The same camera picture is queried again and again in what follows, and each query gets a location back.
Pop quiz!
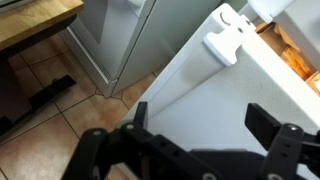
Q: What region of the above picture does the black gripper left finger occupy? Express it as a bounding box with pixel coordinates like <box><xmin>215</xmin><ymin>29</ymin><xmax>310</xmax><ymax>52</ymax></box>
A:
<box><xmin>61</xmin><ymin>101</ymin><xmax>221</xmax><ymax>180</ymax></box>

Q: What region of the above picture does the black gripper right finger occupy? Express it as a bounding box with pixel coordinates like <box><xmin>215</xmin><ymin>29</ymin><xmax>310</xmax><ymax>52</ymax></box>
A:
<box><xmin>244</xmin><ymin>103</ymin><xmax>320</xmax><ymax>180</ymax></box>

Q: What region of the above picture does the white fridge door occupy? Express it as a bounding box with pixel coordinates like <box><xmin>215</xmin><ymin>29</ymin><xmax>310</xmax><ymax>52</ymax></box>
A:
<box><xmin>114</xmin><ymin>2</ymin><xmax>320</xmax><ymax>180</ymax></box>

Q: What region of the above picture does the tan food package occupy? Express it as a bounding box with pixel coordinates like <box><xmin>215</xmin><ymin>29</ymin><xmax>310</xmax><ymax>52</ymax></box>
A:
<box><xmin>304</xmin><ymin>71</ymin><xmax>320</xmax><ymax>98</ymax></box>

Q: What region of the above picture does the orange food package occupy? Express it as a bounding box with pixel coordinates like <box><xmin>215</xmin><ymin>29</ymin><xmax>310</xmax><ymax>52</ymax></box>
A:
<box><xmin>281</xmin><ymin>46</ymin><xmax>316</xmax><ymax>81</ymax></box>

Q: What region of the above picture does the tan bread package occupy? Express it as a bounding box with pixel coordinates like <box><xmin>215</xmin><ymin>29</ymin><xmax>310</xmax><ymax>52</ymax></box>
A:
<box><xmin>273</xmin><ymin>23</ymin><xmax>301</xmax><ymax>51</ymax></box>

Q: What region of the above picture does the white electric stove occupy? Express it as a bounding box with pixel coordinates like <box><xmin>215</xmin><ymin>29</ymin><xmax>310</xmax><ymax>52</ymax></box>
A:
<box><xmin>59</xmin><ymin>0</ymin><xmax>234</xmax><ymax>99</ymax></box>

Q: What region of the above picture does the brown food box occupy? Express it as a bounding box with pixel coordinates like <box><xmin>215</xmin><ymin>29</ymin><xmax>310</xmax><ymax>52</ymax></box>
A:
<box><xmin>254</xmin><ymin>21</ymin><xmax>278</xmax><ymax>38</ymax></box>

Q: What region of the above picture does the wooden table top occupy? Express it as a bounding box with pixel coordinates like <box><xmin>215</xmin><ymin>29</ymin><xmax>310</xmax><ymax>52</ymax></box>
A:
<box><xmin>0</xmin><ymin>0</ymin><xmax>84</xmax><ymax>52</ymax></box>

